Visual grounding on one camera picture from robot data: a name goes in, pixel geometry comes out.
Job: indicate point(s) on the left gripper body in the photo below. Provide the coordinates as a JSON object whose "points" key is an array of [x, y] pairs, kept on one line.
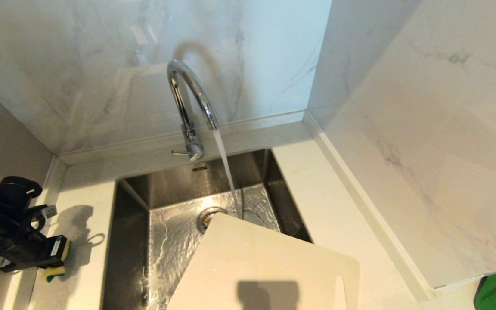
{"points": [[32, 255]]}

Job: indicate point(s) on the yellow and green sponge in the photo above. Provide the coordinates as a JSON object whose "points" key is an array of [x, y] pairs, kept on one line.
{"points": [[55, 272]]}

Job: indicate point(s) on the beige plastic cutting board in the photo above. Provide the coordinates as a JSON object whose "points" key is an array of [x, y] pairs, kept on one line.
{"points": [[252, 262]]}

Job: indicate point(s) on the chrome gooseneck faucet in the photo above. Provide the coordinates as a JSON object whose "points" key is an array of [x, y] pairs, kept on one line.
{"points": [[187, 82]]}

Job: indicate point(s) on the stainless steel sink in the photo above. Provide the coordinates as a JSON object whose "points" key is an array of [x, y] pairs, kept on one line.
{"points": [[166, 185]]}

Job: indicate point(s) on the round metal sink drain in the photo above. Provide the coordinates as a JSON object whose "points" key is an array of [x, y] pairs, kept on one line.
{"points": [[207, 217]]}

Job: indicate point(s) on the water stream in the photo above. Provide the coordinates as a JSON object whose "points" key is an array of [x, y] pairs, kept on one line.
{"points": [[226, 168]]}

